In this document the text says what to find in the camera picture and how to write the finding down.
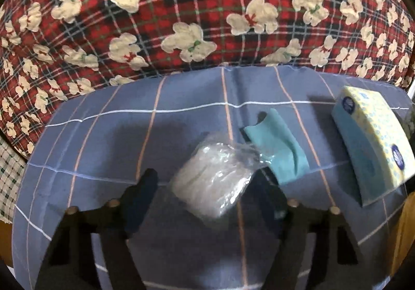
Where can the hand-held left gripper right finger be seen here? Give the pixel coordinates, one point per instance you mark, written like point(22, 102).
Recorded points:
point(270, 202)

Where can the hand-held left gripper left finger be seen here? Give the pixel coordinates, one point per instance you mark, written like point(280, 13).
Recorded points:
point(146, 192)

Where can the clear plastic-wrapped bundle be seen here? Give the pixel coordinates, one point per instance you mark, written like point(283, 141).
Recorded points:
point(210, 179)

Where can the teal small packet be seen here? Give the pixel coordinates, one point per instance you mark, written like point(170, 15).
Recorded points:
point(282, 147)

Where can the blue checked bed sheet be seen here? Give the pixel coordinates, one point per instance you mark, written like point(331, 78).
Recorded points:
point(129, 134)

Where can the large white tissue pack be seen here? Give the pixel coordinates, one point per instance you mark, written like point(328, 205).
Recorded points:
point(373, 140)

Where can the cream checked cloth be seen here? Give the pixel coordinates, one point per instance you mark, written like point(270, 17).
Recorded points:
point(9, 179)

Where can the red plaid bear-print blanket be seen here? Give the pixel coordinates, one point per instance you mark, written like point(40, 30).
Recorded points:
point(194, 1)

